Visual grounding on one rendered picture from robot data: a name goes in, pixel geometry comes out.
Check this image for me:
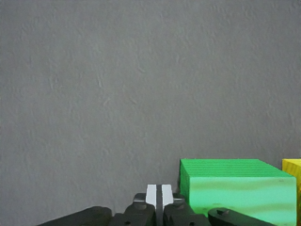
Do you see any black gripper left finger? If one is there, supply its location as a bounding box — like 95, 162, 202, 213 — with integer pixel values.
37, 185, 159, 226

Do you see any green cube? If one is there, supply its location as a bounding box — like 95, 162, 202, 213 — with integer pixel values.
181, 159, 296, 226

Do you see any yellow cube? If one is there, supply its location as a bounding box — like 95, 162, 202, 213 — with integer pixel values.
283, 159, 301, 226

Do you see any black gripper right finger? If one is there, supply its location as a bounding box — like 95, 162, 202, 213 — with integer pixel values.
159, 185, 277, 226

